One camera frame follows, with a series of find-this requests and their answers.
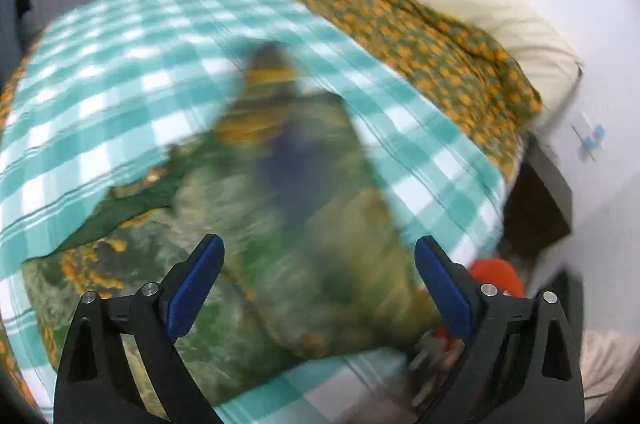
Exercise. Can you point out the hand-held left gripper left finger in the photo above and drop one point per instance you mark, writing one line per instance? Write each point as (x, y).
(192, 289)

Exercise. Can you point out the white cloth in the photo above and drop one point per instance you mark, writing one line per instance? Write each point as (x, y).
(602, 364)

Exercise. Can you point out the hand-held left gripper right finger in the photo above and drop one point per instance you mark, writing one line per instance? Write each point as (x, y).
(445, 289)

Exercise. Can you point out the dark bedside furniture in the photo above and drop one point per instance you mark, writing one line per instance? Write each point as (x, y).
(540, 199)

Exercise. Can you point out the wall socket with blue plugs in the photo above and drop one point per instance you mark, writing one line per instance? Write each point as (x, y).
(590, 139)

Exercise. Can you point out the orange red cloth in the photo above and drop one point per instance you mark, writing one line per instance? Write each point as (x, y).
(495, 276)

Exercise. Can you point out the green floral garment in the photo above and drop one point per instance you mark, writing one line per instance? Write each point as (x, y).
(300, 254)

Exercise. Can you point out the orange floral quilt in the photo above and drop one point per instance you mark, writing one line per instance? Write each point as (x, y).
(425, 49)

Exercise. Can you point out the teal checked blanket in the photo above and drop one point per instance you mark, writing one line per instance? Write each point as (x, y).
(125, 69)

